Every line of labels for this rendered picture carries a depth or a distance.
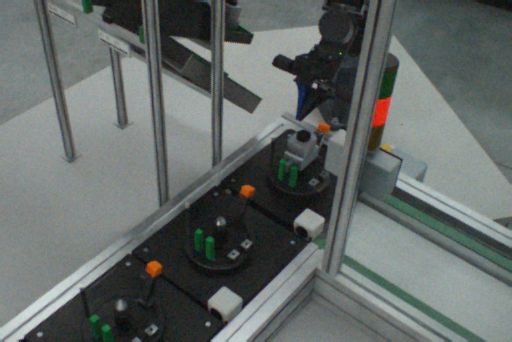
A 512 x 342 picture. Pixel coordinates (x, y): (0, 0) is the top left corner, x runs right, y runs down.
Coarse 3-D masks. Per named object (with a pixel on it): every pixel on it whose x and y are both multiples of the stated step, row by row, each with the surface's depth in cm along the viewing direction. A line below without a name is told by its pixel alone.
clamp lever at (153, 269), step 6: (150, 264) 106; (156, 264) 107; (150, 270) 106; (156, 270) 106; (144, 276) 105; (150, 276) 106; (156, 276) 107; (150, 282) 107; (144, 288) 108; (150, 288) 108; (144, 294) 109; (150, 294) 108; (144, 300) 109; (150, 300) 109
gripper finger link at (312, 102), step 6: (312, 90) 120; (318, 90) 121; (312, 96) 121; (318, 96) 122; (324, 96) 121; (330, 96) 122; (306, 102) 122; (312, 102) 122; (318, 102) 124; (306, 108) 123; (312, 108) 124; (300, 114) 123; (306, 114) 124; (300, 120) 124
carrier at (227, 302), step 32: (224, 192) 134; (192, 224) 124; (224, 224) 118; (256, 224) 128; (160, 256) 120; (192, 256) 118; (224, 256) 119; (256, 256) 122; (288, 256) 122; (192, 288) 116; (224, 288) 113; (256, 288) 116; (224, 320) 111
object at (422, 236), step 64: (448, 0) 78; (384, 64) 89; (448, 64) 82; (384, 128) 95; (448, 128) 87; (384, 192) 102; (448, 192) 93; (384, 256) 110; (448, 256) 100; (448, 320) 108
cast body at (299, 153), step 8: (296, 136) 130; (304, 136) 129; (312, 136) 131; (288, 144) 130; (296, 144) 129; (304, 144) 129; (312, 144) 130; (288, 152) 131; (296, 152) 130; (304, 152) 129; (312, 152) 132; (288, 160) 132; (296, 160) 130; (304, 160) 130; (312, 160) 134; (288, 168) 130
